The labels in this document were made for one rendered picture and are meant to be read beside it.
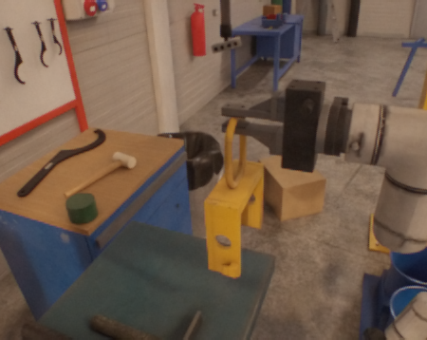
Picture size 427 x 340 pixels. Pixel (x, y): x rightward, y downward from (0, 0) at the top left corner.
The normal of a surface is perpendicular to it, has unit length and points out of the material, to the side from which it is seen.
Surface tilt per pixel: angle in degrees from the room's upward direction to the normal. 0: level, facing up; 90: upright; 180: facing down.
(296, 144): 90
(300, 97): 90
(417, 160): 92
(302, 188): 90
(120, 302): 0
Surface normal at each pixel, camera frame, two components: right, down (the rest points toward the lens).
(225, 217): -0.38, 0.48
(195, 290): -0.04, -0.86
